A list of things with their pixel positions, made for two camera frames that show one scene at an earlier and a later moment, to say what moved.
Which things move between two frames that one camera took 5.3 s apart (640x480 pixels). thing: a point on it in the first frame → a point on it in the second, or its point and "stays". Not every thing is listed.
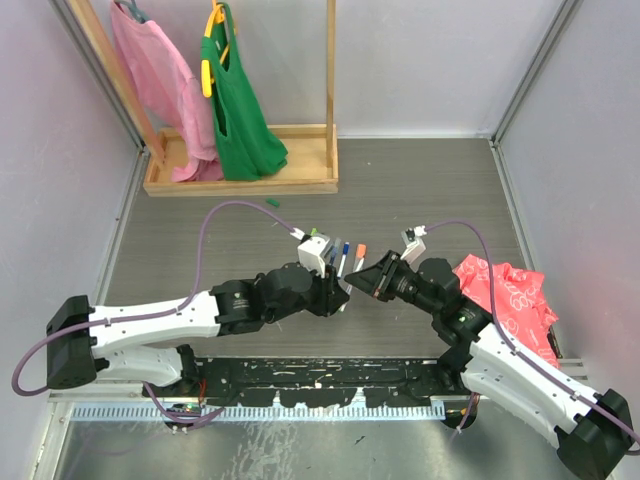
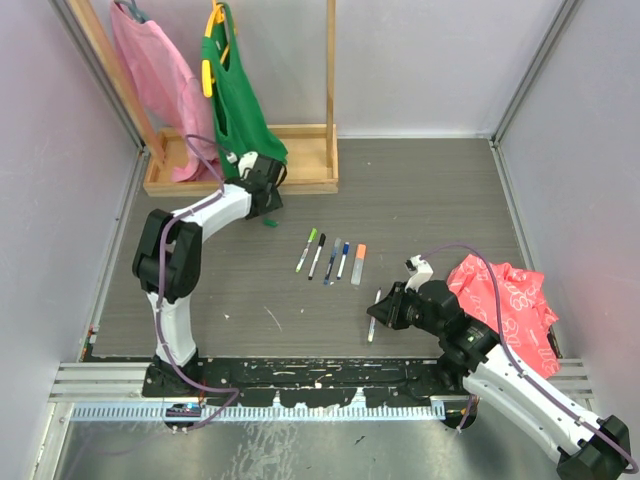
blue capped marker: x=342 y=264 stays
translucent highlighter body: x=358 y=264 stays
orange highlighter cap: x=361 y=250 stays
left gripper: x=331 y=294 → x=275 y=204
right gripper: x=368 y=279 → x=388 y=310
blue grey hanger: x=134 y=10 stays
